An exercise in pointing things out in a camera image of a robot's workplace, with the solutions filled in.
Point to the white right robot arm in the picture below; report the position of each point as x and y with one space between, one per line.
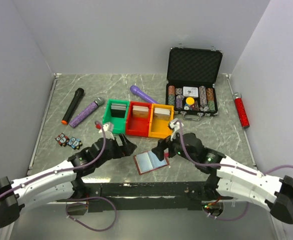
228 178

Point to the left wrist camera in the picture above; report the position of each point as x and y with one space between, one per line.
108 130

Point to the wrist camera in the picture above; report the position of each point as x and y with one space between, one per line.
175 125
108 130

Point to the blue owl card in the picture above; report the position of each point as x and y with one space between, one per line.
75 143

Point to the red plastic card bin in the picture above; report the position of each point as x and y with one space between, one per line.
138 119

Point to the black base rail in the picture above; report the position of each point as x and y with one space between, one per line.
151 195

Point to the purple glitter toy microphone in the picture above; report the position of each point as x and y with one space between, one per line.
87 111

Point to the white playing card deck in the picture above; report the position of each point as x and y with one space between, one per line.
189 91

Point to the red leather card holder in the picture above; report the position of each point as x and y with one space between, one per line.
147 162

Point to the black poker chip case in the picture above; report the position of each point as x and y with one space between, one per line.
193 67

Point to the black toy microphone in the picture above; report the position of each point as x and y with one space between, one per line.
78 96

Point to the purple plastic toy microphone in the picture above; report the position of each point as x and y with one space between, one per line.
138 92

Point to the yellow plastic card bin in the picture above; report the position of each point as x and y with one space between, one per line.
160 117

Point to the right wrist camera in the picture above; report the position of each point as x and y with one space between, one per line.
175 125

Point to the red owl card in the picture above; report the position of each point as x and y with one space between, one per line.
62 140

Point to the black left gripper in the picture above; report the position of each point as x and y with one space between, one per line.
125 149

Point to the yellow poker dealer chip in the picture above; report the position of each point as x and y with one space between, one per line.
190 101

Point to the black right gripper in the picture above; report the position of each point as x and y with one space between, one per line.
165 143

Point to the green plastic card bin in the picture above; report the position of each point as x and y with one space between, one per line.
116 112

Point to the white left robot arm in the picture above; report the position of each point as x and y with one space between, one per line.
61 182

